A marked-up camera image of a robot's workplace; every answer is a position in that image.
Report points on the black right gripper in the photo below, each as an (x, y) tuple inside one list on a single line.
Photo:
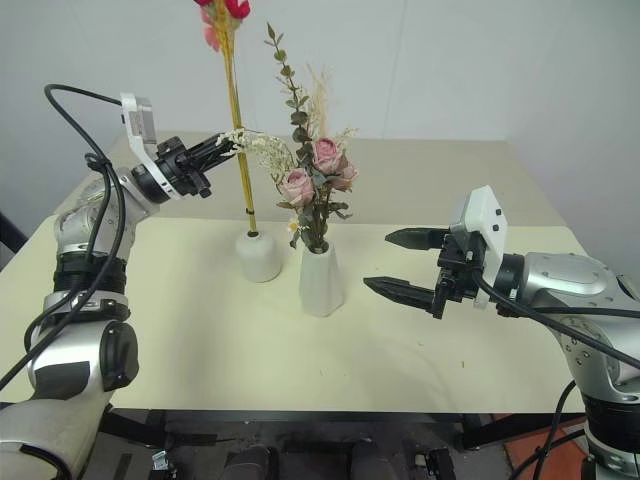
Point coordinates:
[(457, 272)]

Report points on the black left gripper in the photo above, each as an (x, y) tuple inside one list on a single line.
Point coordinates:
[(180, 167)]

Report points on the red flower bouquet yellow stems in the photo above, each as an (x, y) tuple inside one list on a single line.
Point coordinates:
[(239, 125)]

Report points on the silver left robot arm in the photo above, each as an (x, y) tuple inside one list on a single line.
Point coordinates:
[(90, 222)]

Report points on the tall faceted white vase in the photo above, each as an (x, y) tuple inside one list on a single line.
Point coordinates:
[(321, 282)]

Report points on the pink rose bouquet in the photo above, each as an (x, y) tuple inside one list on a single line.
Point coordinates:
[(320, 160)]

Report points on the round white vase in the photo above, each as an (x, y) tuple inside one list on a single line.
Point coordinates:
[(259, 257)]

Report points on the cream table mat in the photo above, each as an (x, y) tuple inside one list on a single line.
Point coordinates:
[(250, 350)]

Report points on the orange floor mat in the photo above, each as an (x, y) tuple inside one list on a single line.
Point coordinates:
[(537, 450)]

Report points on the dark rounded shape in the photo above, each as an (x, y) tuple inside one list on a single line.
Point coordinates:
[(252, 462)]

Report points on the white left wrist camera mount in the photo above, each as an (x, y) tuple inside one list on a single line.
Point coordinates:
[(141, 131)]

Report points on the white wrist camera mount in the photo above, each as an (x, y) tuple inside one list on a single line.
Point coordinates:
[(482, 220), (141, 131)]

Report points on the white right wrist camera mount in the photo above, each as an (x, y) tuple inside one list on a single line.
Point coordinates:
[(482, 220)]

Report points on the black table frame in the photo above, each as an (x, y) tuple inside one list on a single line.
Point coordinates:
[(300, 422)]

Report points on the black object at wall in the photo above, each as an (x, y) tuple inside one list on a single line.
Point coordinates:
[(11, 235)]

